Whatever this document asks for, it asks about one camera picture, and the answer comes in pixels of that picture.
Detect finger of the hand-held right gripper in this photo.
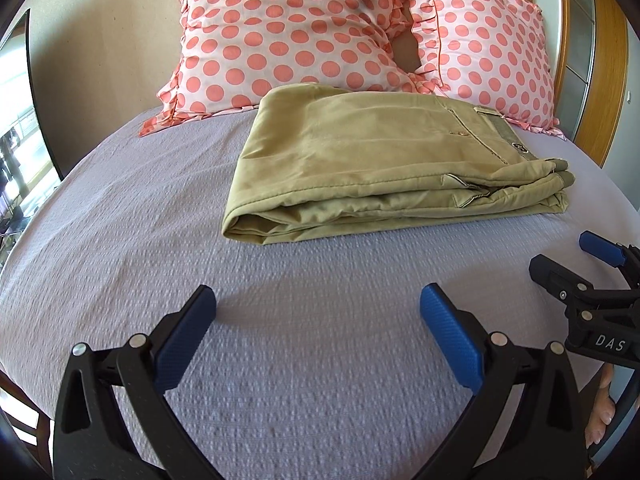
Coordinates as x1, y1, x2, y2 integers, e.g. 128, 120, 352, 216
529, 254, 640, 313
578, 231, 640, 292

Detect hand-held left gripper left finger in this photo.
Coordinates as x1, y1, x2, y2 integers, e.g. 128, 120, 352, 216
52, 284, 221, 480

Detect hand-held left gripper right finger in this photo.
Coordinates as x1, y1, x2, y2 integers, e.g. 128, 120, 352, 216
419, 282, 589, 480

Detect person's right hand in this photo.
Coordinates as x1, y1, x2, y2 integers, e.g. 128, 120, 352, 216
584, 364, 623, 448

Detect brown wooden furniture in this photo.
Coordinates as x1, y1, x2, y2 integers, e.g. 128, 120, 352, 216
0, 370, 53, 443

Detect pink polka-dot pillow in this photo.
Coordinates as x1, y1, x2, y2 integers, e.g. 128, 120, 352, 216
138, 0, 426, 138
395, 0, 569, 142

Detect lavender bed cover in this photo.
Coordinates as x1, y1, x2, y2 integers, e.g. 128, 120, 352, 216
0, 96, 640, 480

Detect khaki pants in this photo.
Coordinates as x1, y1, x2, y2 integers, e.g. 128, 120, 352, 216
222, 85, 576, 247

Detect wooden headboard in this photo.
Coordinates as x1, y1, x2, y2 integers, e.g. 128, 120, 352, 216
494, 0, 631, 169

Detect dark framed mirror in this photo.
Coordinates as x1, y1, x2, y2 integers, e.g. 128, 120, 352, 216
0, 9, 64, 266

